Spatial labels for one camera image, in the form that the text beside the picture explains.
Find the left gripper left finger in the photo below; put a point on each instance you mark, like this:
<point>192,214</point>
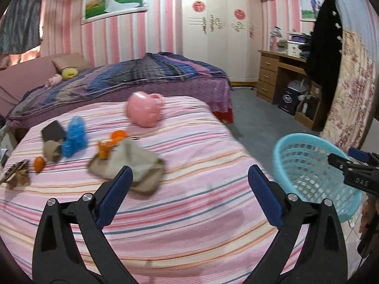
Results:
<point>56,257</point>

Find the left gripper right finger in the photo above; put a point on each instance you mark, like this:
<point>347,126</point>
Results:
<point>323,257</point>

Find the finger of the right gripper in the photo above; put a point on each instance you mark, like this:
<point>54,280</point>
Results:
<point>362,156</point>
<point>337,161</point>

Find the brown paper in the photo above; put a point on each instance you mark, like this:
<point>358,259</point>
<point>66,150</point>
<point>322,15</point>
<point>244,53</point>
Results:
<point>19,177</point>

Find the orange peel piece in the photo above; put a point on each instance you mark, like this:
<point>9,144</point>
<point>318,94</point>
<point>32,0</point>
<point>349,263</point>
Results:
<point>106,146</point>

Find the grey cloth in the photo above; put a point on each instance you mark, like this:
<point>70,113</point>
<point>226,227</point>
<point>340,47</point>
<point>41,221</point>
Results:
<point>20,26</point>
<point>128,152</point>

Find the light blue plastic basket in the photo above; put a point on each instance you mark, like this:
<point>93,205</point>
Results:
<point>300,166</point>

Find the floral curtain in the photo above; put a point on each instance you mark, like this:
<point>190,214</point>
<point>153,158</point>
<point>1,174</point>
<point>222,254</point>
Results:
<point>356,96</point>

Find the black box under desk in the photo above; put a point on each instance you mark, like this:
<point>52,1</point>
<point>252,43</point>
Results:
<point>289,100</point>

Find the patterned flat pouch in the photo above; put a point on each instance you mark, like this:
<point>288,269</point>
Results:
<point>24,164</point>

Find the whole orange fruit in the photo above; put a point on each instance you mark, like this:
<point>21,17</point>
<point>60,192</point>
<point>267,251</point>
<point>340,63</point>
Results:
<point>39,164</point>

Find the wooden desk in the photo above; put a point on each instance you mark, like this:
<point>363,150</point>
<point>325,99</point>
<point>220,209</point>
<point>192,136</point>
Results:
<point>278,71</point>

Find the white box on desk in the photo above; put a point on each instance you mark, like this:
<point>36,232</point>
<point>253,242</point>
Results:
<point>293,48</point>

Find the blue plastic bag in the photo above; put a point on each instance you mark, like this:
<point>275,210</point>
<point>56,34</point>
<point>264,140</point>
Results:
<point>76,137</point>

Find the pink striped bed sheet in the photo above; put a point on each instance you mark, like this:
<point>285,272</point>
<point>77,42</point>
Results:
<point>202,225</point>

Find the black rectangular case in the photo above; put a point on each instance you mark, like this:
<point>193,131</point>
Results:
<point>53,131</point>

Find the small framed photo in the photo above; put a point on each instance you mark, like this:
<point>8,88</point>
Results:
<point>309,10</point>

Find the pink mug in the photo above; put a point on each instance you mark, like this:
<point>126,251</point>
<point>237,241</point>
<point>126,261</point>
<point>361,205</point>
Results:
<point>145,109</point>

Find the white wardrobe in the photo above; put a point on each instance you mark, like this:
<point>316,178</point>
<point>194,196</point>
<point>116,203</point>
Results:
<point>224,33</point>

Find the pink plush toy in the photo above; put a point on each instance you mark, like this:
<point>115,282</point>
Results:
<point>53,81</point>

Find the pink sofa headboard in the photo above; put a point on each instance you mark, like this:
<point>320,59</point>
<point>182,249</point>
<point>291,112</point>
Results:
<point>19,79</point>

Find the yellow plush toy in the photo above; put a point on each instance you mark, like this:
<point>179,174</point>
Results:
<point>69,73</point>

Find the purple quilted bed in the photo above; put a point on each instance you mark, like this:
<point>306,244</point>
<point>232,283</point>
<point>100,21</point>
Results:
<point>162,73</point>

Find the brown pillow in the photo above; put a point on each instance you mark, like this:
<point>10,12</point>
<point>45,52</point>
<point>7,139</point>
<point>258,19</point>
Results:
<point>74,60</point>

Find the grey hanging cloth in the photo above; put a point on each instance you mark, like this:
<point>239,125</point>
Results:
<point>20,26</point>

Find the wedding photo frame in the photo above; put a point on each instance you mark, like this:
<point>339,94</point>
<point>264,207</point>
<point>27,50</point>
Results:
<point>93,10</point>

